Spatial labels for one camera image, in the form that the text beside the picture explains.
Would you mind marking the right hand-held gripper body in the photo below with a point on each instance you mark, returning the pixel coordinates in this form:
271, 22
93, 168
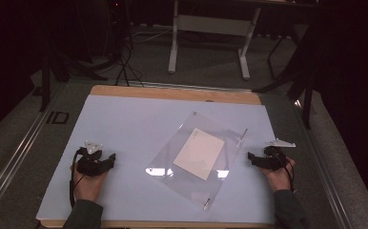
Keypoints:
274, 159

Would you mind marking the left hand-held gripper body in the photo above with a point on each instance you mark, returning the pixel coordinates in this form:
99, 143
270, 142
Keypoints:
88, 163

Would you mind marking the photo card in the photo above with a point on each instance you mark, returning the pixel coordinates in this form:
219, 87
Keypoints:
199, 153

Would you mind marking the clear acrylic photo frame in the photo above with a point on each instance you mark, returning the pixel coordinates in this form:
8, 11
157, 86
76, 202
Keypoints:
172, 149

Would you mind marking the person's right hand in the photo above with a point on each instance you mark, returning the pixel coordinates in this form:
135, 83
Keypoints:
279, 179

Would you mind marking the person's left hand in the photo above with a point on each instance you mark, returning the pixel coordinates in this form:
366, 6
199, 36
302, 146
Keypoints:
88, 187

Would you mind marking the white table mat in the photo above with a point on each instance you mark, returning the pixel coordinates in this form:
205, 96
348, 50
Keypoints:
121, 127

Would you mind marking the black metal stand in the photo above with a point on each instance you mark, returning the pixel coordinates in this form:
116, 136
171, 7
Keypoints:
45, 79
302, 79

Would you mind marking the metal floor rail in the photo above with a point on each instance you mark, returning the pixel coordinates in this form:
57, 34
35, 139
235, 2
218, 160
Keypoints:
325, 171
10, 162

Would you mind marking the white metal desk frame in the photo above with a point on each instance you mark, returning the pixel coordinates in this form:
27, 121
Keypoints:
210, 25

